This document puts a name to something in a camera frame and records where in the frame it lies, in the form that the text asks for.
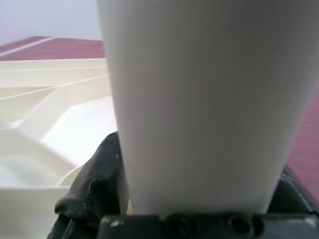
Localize white plastic table leg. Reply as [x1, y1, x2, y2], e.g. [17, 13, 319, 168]
[96, 0, 319, 216]

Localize white plastic table top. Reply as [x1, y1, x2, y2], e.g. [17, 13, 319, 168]
[0, 58, 120, 239]

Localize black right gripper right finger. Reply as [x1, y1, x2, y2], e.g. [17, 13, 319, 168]
[265, 164, 316, 215]

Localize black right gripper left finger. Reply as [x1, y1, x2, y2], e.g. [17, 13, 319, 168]
[54, 131, 130, 226]

